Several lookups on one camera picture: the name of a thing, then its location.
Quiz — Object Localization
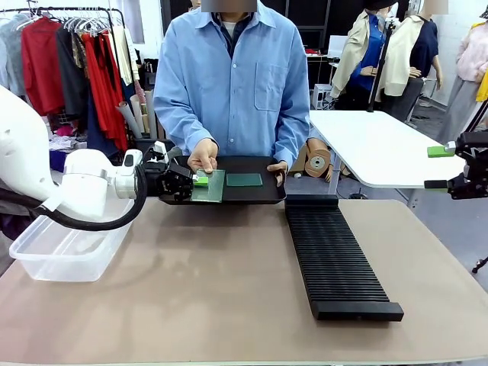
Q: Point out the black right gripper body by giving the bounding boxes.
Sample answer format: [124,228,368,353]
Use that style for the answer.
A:
[461,130,488,194]

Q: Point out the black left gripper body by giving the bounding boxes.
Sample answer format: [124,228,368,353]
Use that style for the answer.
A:
[143,159,173,198]

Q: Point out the black plastic tray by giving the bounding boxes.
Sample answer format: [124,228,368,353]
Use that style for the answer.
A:
[158,155,287,206]

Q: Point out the blue-sleeved left forearm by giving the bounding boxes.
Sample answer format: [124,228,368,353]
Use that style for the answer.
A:
[272,102,310,169]

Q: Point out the blue-sleeved right forearm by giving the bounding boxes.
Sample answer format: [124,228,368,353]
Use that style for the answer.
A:
[153,85,215,153]

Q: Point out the person's right hand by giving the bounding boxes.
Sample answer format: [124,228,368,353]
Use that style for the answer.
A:
[187,138,220,175]

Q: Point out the person's left hand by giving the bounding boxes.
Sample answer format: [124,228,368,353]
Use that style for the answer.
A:
[266,160,289,188]

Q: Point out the white background table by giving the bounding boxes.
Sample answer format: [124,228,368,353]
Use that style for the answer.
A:
[309,110,467,190]

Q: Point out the cardboard fabric rolls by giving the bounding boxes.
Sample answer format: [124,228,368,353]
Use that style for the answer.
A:
[115,88,158,140]

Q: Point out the mannequin in pink top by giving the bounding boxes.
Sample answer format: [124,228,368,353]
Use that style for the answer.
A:
[435,21,488,146]

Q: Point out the mannequin in cream navy top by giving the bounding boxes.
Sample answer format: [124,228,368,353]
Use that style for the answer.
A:
[383,0,444,122]

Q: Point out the red dress on hanger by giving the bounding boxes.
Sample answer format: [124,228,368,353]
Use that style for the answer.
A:
[81,32,129,153]

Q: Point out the person in blue shirt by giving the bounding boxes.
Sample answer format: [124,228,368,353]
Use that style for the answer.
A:
[153,0,310,169]

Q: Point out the brown cardboard spool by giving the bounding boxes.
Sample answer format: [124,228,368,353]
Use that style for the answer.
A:
[303,136,336,183]

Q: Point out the clear plastic box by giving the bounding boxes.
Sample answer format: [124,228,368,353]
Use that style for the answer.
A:
[8,197,135,284]

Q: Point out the black slotted PCB rack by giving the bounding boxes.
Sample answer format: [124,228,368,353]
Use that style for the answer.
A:
[284,194,405,323]

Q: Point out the mannequin in beige jacket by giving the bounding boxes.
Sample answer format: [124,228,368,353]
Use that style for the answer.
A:
[330,0,390,111]

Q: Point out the cream garment on hanger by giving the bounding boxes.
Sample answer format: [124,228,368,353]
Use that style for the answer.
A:
[110,24,140,87]

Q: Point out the black jacket on hanger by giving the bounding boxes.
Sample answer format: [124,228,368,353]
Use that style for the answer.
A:
[56,25,89,121]

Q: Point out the black clothes rack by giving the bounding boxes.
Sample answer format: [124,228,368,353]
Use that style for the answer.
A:
[0,5,133,115]

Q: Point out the red shirt on hanger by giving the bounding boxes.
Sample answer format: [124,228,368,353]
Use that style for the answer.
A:
[21,15,66,117]

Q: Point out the grey garment on hanger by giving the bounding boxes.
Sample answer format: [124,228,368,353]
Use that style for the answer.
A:
[0,14,30,98]

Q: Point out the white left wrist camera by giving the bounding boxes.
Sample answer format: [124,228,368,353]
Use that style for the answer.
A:
[151,140,169,164]

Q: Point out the black camera pole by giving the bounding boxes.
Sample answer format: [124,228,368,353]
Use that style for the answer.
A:
[366,18,397,114]

